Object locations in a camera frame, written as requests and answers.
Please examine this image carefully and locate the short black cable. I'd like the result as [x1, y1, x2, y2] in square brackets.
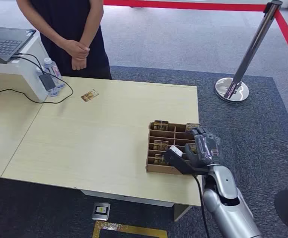
[14, 52, 45, 73]

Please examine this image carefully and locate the person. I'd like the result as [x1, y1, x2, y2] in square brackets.
[28, 0, 112, 80]

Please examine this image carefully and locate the clear water bottle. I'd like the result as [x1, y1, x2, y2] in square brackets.
[36, 65, 59, 97]

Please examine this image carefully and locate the dark grey laptop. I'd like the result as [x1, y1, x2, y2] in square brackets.
[0, 26, 37, 63]

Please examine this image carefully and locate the metal floor socket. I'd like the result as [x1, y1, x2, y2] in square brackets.
[91, 202, 111, 221]

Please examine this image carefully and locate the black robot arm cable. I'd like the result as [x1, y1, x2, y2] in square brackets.
[192, 174, 211, 238]

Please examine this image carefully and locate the black power adapter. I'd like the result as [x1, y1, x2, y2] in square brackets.
[39, 73, 57, 91]

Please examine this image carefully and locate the person's left hand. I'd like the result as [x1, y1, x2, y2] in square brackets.
[71, 56, 88, 71]

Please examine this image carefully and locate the person's right hand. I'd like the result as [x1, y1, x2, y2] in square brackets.
[65, 39, 91, 61]

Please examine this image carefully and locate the chrome stanchion post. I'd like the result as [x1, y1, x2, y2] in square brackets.
[215, 0, 283, 104]

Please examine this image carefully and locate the white table frame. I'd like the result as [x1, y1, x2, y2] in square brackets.
[80, 189, 193, 222]

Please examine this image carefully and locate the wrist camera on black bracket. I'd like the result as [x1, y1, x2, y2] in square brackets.
[163, 145, 209, 176]

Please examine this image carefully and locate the yellow floor tape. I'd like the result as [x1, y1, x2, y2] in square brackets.
[92, 220, 169, 238]

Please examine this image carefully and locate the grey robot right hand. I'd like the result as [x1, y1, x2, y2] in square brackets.
[185, 127, 221, 167]

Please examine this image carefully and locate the white laptop riser stand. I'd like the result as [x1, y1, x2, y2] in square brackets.
[0, 34, 48, 102]

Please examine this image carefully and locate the water bottle with red label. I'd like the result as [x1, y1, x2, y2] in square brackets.
[44, 57, 66, 90]

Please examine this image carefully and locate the long black cable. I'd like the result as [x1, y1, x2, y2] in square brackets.
[0, 56, 74, 105]

